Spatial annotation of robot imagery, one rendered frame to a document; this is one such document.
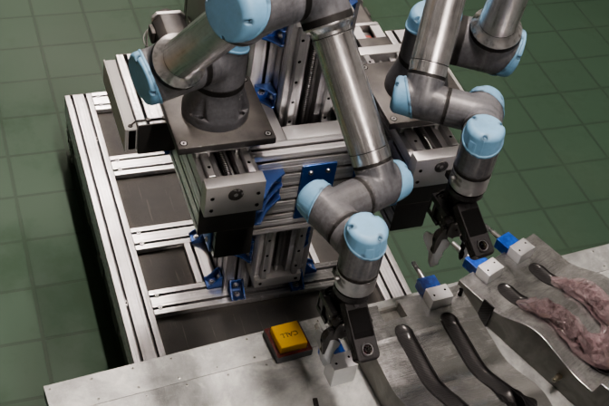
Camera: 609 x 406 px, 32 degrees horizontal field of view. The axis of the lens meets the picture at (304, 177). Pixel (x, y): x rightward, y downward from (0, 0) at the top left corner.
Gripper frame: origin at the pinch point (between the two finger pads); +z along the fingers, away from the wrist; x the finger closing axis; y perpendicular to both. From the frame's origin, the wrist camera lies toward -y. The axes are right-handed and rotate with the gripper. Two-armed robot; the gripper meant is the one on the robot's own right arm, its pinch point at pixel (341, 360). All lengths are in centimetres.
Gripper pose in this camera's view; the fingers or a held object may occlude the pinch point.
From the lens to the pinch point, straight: 206.1
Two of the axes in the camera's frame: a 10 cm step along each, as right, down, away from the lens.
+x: -9.1, 1.8, -3.7
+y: -3.9, -6.7, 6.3
